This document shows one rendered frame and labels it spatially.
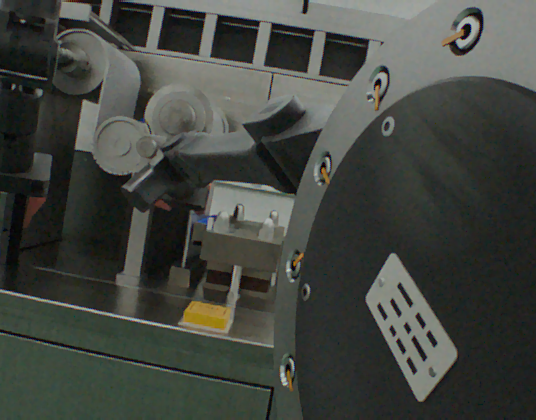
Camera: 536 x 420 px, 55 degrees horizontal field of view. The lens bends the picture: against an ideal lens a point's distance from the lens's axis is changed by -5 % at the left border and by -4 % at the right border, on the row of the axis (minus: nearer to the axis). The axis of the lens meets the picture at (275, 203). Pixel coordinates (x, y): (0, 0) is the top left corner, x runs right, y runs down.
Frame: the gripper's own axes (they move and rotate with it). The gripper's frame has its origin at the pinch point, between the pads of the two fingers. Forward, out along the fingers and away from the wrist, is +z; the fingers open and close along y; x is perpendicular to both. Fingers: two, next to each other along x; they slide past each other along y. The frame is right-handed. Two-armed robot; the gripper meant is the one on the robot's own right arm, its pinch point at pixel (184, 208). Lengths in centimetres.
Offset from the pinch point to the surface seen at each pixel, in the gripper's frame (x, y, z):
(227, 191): 133, -23, 240
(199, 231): 0.0, 2.3, 10.3
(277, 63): 60, 11, 21
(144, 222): -2.1, -8.6, 5.6
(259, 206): 126, 2, 243
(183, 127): 16.6, -3.9, -3.2
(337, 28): 65, 26, 9
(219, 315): -22.1, 11.7, -8.0
